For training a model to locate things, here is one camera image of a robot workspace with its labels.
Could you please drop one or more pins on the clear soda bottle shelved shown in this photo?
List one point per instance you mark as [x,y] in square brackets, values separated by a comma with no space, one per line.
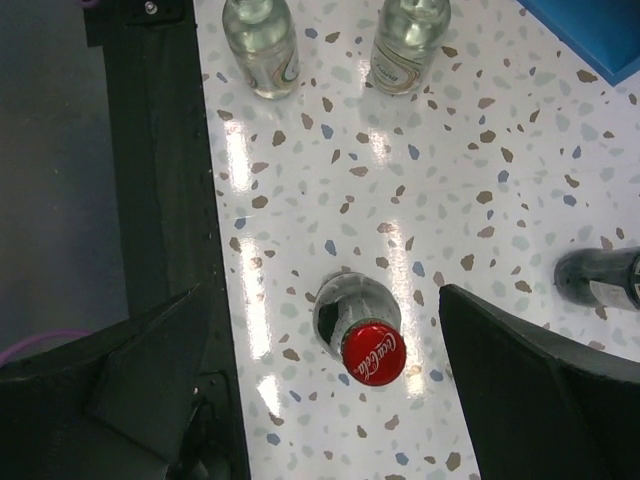
[406,41]

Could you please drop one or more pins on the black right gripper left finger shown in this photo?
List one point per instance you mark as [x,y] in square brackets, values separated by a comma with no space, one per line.
[152,397]

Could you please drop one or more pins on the cola bottle front centre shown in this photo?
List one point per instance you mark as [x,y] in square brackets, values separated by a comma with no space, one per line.
[358,322]

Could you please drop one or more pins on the blue shelf with coloured boards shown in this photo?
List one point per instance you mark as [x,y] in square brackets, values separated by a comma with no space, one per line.
[603,33]

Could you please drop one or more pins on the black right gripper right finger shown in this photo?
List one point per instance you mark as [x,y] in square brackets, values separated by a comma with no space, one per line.
[538,405]

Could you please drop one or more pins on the clear soda bottle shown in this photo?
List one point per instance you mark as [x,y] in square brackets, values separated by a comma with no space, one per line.
[262,38]

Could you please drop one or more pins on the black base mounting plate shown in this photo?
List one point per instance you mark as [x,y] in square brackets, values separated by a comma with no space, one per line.
[169,226]

